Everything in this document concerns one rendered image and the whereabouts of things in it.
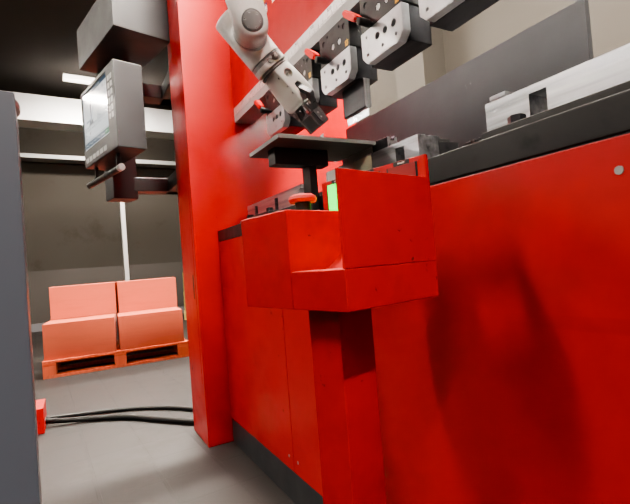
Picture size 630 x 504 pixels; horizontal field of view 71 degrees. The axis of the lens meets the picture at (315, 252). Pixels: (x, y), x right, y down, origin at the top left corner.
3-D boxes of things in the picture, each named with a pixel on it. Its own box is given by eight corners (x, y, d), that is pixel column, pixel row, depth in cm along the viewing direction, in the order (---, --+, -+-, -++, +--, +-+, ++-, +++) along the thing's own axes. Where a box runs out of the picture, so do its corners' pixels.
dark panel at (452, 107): (353, 220, 211) (345, 129, 212) (356, 220, 212) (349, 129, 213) (599, 166, 112) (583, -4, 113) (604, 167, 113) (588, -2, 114)
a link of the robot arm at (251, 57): (281, 41, 101) (275, 55, 110) (241, -8, 98) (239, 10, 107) (254, 65, 100) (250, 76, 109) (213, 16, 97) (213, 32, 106)
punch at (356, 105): (345, 126, 121) (342, 92, 121) (351, 127, 122) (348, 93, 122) (366, 114, 112) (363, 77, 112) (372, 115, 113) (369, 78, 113)
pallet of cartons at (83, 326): (44, 364, 386) (40, 287, 388) (174, 343, 443) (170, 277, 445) (42, 382, 318) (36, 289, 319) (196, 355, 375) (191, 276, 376)
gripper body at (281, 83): (288, 49, 103) (319, 88, 105) (275, 68, 112) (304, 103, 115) (266, 67, 100) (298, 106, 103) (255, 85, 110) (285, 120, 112)
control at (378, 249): (246, 307, 60) (237, 176, 61) (332, 294, 71) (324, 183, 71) (348, 312, 45) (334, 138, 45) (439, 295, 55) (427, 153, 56)
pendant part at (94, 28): (86, 201, 217) (75, 31, 218) (137, 202, 234) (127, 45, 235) (123, 181, 179) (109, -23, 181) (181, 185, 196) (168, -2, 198)
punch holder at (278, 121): (267, 137, 159) (264, 92, 159) (288, 139, 163) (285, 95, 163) (285, 125, 146) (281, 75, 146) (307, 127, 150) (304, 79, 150)
